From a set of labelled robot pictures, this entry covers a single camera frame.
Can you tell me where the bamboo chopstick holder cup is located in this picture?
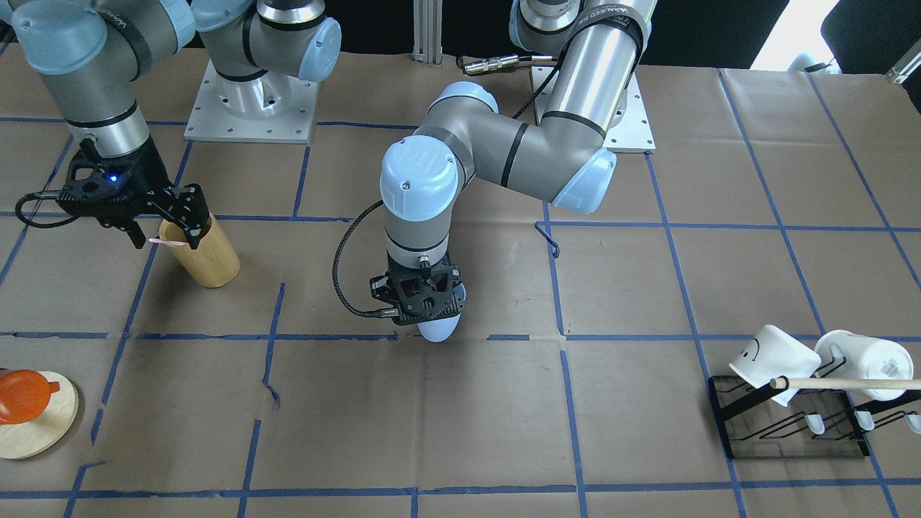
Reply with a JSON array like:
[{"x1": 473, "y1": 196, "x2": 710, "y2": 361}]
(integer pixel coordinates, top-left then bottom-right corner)
[{"x1": 157, "y1": 214, "x2": 241, "y2": 288}]

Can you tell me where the white smiley mug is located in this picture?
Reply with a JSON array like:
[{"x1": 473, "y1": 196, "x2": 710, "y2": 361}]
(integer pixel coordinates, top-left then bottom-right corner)
[
  {"x1": 815, "y1": 329, "x2": 914, "y2": 380},
  {"x1": 728, "y1": 324, "x2": 820, "y2": 390}
]

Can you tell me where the light blue plastic cup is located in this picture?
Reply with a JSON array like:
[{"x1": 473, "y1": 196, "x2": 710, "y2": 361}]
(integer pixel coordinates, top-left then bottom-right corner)
[{"x1": 417, "y1": 314, "x2": 461, "y2": 343}]

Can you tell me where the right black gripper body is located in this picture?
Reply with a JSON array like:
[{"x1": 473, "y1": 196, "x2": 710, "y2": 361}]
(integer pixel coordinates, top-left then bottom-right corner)
[{"x1": 56, "y1": 137, "x2": 209, "y2": 232}]

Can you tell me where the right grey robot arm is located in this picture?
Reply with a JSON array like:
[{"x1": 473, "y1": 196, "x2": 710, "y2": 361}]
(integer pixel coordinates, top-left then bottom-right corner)
[{"x1": 2, "y1": 1, "x2": 342, "y2": 249}]

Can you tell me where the white smiley mug inner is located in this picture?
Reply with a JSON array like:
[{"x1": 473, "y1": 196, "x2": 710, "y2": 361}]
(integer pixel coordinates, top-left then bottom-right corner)
[{"x1": 728, "y1": 324, "x2": 820, "y2": 390}]

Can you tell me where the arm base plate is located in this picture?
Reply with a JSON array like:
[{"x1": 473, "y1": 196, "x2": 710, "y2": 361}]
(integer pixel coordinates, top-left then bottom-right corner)
[
  {"x1": 184, "y1": 63, "x2": 319, "y2": 145},
  {"x1": 530, "y1": 68, "x2": 656, "y2": 154}
]

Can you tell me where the wooden mug tree stand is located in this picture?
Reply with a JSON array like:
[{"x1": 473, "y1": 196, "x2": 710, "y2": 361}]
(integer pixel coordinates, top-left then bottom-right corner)
[{"x1": 1, "y1": 368, "x2": 79, "y2": 460}]

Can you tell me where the orange cup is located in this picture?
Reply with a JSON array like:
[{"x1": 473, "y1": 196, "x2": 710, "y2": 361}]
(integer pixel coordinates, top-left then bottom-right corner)
[{"x1": 1, "y1": 368, "x2": 60, "y2": 425}]

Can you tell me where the black wire mug rack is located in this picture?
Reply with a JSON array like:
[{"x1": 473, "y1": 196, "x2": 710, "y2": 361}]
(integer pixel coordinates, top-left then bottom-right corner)
[{"x1": 708, "y1": 368, "x2": 919, "y2": 459}]

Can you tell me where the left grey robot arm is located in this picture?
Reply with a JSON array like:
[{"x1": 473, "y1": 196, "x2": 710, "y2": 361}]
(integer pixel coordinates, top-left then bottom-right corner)
[{"x1": 371, "y1": 1, "x2": 657, "y2": 325}]

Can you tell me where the aluminium frame post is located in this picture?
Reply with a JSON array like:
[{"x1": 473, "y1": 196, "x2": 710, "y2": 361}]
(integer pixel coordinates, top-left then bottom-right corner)
[{"x1": 411, "y1": 0, "x2": 443, "y2": 68}]

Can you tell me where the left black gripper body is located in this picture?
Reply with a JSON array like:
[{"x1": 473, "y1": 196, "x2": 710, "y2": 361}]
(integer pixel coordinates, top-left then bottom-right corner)
[{"x1": 369, "y1": 255, "x2": 464, "y2": 327}]

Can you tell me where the white smiley mug outer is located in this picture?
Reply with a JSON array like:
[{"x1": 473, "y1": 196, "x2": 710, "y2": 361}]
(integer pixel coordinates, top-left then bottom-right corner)
[{"x1": 815, "y1": 329, "x2": 914, "y2": 380}]

